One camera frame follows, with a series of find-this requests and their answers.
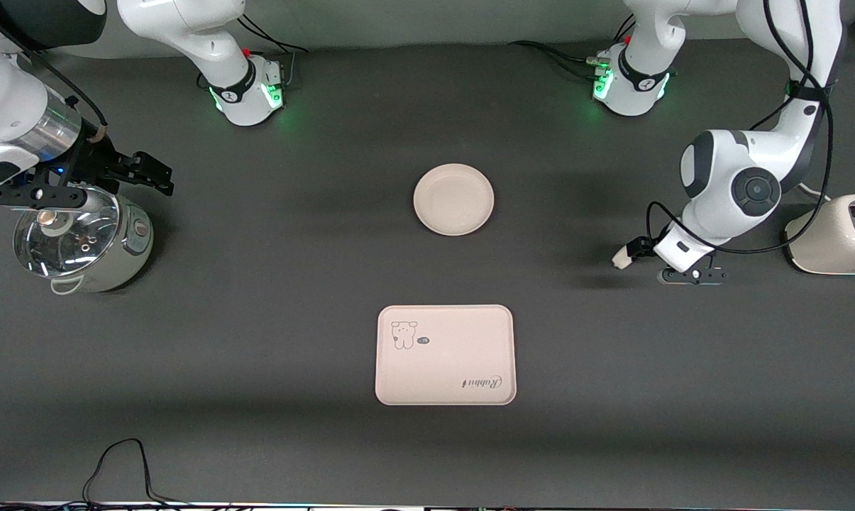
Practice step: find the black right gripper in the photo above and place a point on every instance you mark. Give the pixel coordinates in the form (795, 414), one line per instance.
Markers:
(94, 160)

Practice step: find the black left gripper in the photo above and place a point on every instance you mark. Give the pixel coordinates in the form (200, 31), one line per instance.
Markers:
(641, 248)

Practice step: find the white steamed bun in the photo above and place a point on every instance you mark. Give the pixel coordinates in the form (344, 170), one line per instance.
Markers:
(619, 260)

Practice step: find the round beige plate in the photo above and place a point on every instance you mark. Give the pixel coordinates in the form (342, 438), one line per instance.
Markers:
(453, 200)

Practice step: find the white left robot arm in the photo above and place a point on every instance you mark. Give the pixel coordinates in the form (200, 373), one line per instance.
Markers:
(718, 199)

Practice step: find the beige rabbit print tray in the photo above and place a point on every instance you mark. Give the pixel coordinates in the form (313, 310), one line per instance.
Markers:
(445, 369)

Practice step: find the pale green electric cooking pot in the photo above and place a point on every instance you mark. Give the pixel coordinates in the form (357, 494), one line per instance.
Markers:
(133, 248)

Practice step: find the glass pot lid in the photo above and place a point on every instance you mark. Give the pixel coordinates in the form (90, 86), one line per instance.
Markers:
(72, 248)

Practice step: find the cream toaster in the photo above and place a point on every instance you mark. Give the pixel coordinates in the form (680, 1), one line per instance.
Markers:
(839, 248)

